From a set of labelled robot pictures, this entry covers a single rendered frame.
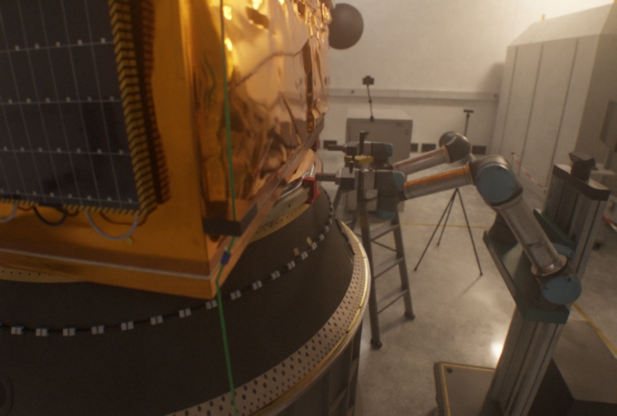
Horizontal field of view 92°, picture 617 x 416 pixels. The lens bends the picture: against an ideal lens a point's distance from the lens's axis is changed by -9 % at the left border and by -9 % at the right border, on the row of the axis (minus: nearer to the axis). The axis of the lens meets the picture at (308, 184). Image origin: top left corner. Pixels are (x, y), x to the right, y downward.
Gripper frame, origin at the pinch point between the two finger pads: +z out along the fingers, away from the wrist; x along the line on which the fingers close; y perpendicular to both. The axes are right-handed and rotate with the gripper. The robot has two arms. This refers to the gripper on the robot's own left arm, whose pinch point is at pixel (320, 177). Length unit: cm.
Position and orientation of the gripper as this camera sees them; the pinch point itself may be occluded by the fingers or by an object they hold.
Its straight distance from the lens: 126.6
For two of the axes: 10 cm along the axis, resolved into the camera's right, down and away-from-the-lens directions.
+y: 0.0, -9.4, -3.3
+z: -9.9, -0.5, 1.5
